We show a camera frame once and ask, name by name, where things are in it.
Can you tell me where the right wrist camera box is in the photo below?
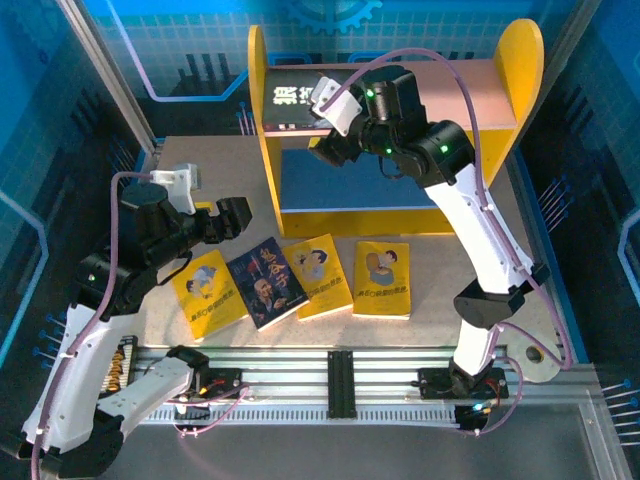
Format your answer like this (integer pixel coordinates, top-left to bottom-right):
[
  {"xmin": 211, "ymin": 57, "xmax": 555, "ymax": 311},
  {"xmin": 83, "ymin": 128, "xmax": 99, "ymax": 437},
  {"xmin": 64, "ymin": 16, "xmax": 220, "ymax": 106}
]
[{"xmin": 308, "ymin": 76, "xmax": 364, "ymax": 137}]

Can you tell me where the terminal strip with orange contacts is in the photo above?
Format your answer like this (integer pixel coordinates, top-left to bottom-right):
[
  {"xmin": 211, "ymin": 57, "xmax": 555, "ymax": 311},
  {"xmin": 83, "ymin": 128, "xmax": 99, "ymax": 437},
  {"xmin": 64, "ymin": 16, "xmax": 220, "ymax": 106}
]
[{"xmin": 102, "ymin": 335, "xmax": 139, "ymax": 397}]

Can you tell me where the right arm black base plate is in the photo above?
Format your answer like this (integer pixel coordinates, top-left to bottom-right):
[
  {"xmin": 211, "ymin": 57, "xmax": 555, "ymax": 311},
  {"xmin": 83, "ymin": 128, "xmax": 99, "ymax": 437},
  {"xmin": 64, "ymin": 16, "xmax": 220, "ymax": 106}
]
[{"xmin": 418, "ymin": 367, "xmax": 510, "ymax": 401}]

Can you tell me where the yellow book brown figure cover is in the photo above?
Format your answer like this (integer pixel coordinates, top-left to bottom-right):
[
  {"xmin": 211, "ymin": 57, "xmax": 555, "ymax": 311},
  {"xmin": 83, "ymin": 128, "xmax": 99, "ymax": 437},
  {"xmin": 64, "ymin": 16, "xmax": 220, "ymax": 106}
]
[{"xmin": 352, "ymin": 241, "xmax": 412, "ymax": 320}]

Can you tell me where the yellow book two figures cover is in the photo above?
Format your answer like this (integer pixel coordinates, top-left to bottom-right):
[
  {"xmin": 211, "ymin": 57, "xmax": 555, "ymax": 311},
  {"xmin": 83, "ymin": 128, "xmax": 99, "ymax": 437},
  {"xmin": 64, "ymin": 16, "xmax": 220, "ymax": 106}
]
[{"xmin": 281, "ymin": 232, "xmax": 355, "ymax": 321}]

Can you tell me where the aluminium mounting rail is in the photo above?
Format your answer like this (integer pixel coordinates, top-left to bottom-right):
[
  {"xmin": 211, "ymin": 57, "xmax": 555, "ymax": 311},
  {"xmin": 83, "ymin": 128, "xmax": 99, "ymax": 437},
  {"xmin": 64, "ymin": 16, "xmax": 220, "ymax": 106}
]
[{"xmin": 63, "ymin": 347, "xmax": 599, "ymax": 407}]

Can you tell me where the yellow wooden bookshelf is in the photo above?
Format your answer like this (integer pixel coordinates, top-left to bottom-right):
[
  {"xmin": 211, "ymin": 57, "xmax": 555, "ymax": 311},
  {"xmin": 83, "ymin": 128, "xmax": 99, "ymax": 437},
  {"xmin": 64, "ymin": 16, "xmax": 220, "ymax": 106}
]
[{"xmin": 248, "ymin": 18, "xmax": 545, "ymax": 240}]

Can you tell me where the yellow book blue figure cover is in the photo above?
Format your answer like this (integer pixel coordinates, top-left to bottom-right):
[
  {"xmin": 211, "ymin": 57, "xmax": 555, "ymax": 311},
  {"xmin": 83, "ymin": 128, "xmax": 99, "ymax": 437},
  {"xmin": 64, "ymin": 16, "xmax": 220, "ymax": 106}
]
[{"xmin": 171, "ymin": 249, "xmax": 250, "ymax": 344}]

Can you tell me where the aluminium enclosure post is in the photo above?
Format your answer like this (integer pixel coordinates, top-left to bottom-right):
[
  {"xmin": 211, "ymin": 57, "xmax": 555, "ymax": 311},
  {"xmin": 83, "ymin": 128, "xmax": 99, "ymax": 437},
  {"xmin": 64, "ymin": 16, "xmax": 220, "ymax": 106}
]
[
  {"xmin": 55, "ymin": 0, "xmax": 162, "ymax": 154},
  {"xmin": 517, "ymin": 0, "xmax": 601, "ymax": 149}
]

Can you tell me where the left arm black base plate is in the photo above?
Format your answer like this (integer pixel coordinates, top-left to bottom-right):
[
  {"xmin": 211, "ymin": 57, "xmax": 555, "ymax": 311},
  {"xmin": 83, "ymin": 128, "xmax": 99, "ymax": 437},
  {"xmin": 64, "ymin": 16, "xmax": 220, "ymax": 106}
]
[{"xmin": 192, "ymin": 367, "xmax": 242, "ymax": 401}]

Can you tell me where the small black controller box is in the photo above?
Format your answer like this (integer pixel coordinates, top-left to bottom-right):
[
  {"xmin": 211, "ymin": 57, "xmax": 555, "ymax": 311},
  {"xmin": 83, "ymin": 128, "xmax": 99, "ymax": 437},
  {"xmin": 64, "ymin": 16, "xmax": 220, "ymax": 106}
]
[{"xmin": 455, "ymin": 402, "xmax": 496, "ymax": 435}]

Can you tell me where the dark wolf cover book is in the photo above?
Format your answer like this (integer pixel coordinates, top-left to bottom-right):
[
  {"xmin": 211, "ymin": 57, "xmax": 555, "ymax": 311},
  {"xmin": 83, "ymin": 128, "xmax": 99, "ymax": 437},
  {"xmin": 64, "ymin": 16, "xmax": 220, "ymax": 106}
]
[{"xmin": 263, "ymin": 68, "xmax": 361, "ymax": 127}]

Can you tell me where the white tape roll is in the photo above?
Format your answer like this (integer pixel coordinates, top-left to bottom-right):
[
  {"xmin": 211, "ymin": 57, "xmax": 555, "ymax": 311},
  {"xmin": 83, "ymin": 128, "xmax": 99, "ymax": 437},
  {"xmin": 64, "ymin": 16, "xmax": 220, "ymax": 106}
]
[{"xmin": 503, "ymin": 329, "xmax": 565, "ymax": 385}]

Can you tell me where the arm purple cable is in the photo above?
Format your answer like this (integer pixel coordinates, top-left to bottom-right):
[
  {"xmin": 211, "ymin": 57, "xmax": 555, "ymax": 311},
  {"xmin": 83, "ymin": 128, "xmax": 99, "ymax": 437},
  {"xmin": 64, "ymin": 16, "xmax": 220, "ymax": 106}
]
[
  {"xmin": 29, "ymin": 171, "xmax": 250, "ymax": 480},
  {"xmin": 319, "ymin": 48, "xmax": 574, "ymax": 437}
]

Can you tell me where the black rail bracket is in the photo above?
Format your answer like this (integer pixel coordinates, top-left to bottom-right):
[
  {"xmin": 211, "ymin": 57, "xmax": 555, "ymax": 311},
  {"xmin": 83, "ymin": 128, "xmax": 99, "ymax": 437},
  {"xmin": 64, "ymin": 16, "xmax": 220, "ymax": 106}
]
[{"xmin": 326, "ymin": 349, "xmax": 358, "ymax": 420}]

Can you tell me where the grey slotted cable duct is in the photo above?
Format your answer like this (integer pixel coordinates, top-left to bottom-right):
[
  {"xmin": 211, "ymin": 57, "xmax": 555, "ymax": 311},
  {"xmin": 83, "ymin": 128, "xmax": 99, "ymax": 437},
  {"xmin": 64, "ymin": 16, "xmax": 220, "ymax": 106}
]
[{"xmin": 139, "ymin": 402, "xmax": 460, "ymax": 427}]

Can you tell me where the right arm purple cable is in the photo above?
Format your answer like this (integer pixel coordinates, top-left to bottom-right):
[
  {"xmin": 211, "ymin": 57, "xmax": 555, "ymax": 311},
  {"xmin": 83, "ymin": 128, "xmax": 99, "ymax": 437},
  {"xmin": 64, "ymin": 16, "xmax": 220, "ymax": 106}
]
[{"xmin": 319, "ymin": 48, "xmax": 574, "ymax": 437}]

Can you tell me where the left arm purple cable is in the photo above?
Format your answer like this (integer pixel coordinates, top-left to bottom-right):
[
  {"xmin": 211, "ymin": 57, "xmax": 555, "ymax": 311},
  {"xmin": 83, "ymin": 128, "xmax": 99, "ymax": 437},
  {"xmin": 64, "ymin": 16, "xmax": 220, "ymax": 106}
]
[{"xmin": 29, "ymin": 171, "xmax": 250, "ymax": 480}]

